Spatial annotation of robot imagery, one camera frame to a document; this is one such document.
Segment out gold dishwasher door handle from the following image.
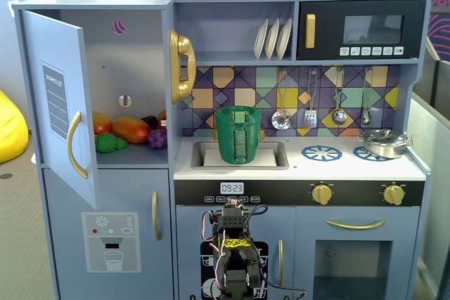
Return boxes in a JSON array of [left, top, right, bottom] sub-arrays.
[[277, 239, 284, 278]]

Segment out blue toy kitchen unit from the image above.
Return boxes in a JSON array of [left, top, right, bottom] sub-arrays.
[[12, 0, 433, 300]]

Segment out gold microwave handle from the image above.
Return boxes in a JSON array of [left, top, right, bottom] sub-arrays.
[[304, 13, 316, 49]]

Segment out steel pot lid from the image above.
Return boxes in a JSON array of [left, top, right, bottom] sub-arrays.
[[357, 129, 409, 145]]

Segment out gold toy telephone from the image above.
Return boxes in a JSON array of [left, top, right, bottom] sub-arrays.
[[168, 29, 197, 105]]

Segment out gold fridge door handle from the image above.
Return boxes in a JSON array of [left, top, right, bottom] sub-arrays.
[[67, 110, 89, 180]]

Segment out steel ladle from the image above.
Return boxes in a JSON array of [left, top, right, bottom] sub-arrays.
[[332, 67, 347, 126]]

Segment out steel toy pot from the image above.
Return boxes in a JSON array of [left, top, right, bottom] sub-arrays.
[[361, 134, 414, 159]]

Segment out purple toy grapes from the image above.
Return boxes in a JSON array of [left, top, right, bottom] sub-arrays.
[[147, 129, 168, 150]]

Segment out green plastic container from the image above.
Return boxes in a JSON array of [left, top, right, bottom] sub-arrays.
[[216, 117, 263, 166]]

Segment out yellow beanbag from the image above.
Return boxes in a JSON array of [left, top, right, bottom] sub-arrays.
[[0, 89, 29, 164]]

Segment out white toy plate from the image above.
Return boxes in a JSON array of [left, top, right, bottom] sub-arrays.
[[276, 18, 293, 60], [253, 18, 269, 60], [264, 18, 281, 60]]

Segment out blue fridge door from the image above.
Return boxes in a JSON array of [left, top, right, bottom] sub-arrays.
[[20, 10, 98, 211]]

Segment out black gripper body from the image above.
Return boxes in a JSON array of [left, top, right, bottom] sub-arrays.
[[223, 197, 247, 211]]

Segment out grey toy sink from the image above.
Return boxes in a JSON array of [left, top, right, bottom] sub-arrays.
[[191, 141, 290, 171]]

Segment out gold stove knob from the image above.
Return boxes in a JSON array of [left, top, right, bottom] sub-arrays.
[[382, 183, 405, 206], [311, 183, 333, 206]]

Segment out steel slotted spatula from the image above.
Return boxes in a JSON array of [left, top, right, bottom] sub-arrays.
[[304, 67, 318, 129]]

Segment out grey desk divider panel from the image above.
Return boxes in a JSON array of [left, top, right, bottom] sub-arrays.
[[407, 57, 450, 282]]

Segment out dark toy blackberries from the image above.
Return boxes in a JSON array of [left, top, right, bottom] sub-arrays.
[[141, 115, 159, 131]]

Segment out gold freezer door handle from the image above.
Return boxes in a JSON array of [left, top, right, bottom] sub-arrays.
[[151, 190, 162, 242]]

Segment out red orange toy apple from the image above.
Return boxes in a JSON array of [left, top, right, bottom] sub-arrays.
[[92, 110, 113, 136]]

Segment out orange red toy mango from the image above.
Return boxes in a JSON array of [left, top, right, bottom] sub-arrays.
[[112, 116, 152, 145]]

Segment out steel skimmer spoon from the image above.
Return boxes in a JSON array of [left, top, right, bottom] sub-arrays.
[[271, 67, 293, 131]]

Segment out green toy lettuce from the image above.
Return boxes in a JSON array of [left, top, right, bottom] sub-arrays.
[[94, 133, 118, 154]]

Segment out gold oven handle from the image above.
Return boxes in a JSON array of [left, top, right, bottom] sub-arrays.
[[326, 219, 387, 230]]

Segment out black camera cable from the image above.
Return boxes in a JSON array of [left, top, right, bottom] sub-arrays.
[[245, 204, 307, 300]]

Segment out black toy microwave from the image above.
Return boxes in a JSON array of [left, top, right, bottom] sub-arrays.
[[297, 0, 426, 61]]

